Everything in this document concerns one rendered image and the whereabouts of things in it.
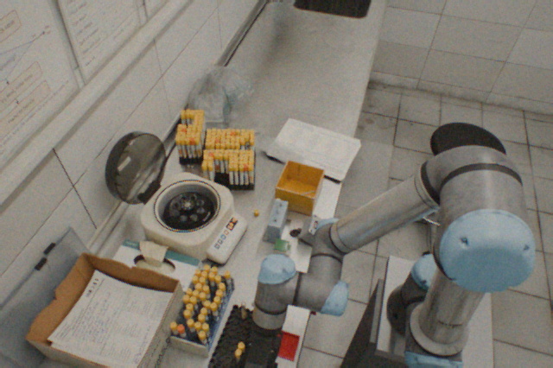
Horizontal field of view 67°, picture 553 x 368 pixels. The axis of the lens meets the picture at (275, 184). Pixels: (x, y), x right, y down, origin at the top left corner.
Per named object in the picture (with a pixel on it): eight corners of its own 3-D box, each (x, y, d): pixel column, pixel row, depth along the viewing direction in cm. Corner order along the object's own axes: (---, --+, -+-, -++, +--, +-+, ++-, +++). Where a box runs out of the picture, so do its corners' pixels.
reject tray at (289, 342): (294, 361, 108) (294, 360, 108) (269, 353, 109) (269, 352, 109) (300, 336, 112) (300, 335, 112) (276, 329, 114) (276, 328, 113)
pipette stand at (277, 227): (283, 246, 131) (285, 228, 123) (262, 241, 132) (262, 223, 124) (291, 221, 137) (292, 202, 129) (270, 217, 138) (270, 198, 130)
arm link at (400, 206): (482, 103, 66) (303, 220, 102) (488, 151, 60) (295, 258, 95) (529, 141, 70) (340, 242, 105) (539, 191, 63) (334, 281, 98)
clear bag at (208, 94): (231, 137, 162) (228, 98, 148) (186, 139, 161) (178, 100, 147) (230, 96, 179) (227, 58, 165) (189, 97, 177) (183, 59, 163)
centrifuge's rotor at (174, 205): (198, 245, 124) (195, 232, 118) (155, 226, 128) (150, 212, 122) (224, 208, 133) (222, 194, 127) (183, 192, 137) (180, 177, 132)
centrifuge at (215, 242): (218, 278, 123) (214, 256, 114) (136, 240, 131) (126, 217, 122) (255, 218, 137) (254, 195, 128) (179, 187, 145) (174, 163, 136)
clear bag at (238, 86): (226, 112, 171) (224, 85, 161) (200, 94, 179) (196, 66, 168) (262, 92, 181) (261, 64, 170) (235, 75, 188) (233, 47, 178)
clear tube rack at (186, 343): (208, 358, 108) (206, 348, 103) (173, 346, 110) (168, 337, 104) (235, 288, 121) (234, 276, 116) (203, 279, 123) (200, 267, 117)
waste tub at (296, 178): (312, 218, 138) (314, 199, 130) (273, 206, 141) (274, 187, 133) (322, 188, 146) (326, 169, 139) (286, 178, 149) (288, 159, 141)
